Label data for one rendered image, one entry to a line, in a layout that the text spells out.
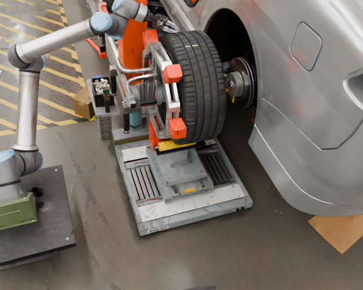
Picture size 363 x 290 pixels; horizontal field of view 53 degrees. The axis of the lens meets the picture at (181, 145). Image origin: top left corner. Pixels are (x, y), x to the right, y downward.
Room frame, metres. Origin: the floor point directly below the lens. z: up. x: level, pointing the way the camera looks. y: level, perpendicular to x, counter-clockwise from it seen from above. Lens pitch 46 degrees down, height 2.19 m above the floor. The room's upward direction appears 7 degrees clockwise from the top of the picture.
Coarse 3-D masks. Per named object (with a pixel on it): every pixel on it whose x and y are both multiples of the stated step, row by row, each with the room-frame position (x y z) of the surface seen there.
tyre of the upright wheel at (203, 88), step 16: (176, 32) 1.86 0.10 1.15; (192, 32) 1.86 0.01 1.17; (176, 48) 1.66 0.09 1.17; (192, 48) 1.69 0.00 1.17; (208, 48) 1.71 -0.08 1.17; (192, 64) 1.59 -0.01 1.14; (208, 64) 1.61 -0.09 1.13; (192, 80) 1.52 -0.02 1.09; (208, 80) 1.55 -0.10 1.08; (224, 80) 1.58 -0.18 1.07; (192, 96) 1.47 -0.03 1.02; (208, 96) 1.50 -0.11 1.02; (224, 96) 1.53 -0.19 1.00; (160, 112) 1.80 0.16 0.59; (192, 112) 1.43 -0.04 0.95; (208, 112) 1.47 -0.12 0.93; (224, 112) 1.51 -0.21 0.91; (192, 128) 1.42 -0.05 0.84; (208, 128) 1.47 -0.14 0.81
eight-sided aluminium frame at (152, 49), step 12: (156, 48) 1.75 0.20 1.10; (144, 60) 1.88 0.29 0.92; (156, 60) 1.65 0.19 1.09; (168, 60) 1.62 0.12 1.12; (144, 72) 1.88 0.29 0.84; (168, 96) 1.47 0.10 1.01; (156, 108) 1.79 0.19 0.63; (168, 108) 1.43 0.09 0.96; (156, 132) 1.59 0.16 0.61; (168, 132) 1.43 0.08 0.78
